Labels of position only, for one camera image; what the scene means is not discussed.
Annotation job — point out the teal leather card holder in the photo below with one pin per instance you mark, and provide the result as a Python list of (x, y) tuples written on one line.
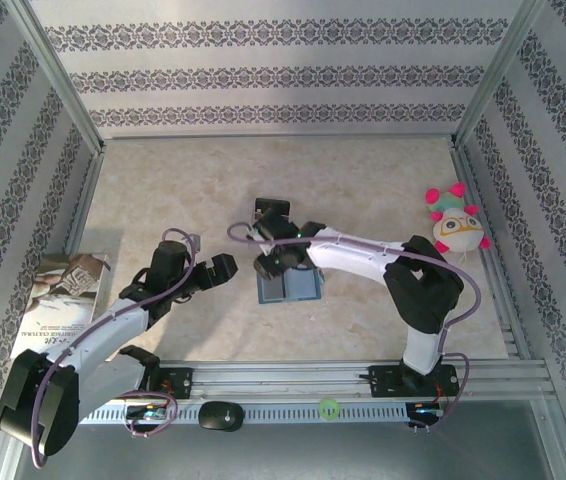
[(303, 290)]

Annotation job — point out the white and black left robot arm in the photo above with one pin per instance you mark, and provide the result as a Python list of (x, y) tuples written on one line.
[(113, 331)]

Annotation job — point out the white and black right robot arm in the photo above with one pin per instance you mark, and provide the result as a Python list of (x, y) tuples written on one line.
[(353, 257)]

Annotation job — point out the small black box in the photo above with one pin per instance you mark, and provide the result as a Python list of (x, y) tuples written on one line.
[(273, 204)]

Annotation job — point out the book with sculpture cover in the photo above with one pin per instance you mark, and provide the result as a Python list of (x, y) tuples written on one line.
[(58, 300)]

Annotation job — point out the black computer mouse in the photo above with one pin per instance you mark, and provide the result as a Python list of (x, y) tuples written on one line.
[(220, 416)]

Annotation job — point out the small circuit board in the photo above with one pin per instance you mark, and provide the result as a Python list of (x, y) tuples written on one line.
[(148, 414), (428, 410)]

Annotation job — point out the plush toy with glasses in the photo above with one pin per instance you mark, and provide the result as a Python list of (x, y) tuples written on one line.
[(455, 232)]

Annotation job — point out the aluminium frame side rail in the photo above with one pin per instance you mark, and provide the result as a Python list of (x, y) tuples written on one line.
[(84, 200), (465, 170)]

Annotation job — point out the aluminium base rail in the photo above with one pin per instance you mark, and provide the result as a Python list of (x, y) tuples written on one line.
[(283, 372)]

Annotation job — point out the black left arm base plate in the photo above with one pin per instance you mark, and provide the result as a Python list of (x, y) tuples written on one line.
[(183, 382)]

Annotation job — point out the aluminium frame cross rail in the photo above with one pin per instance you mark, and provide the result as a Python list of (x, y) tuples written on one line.
[(278, 137)]

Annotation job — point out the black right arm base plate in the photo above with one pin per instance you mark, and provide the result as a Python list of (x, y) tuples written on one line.
[(385, 382)]

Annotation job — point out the aluminium frame post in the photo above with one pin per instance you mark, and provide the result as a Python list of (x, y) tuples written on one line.
[(497, 75), (58, 75)]

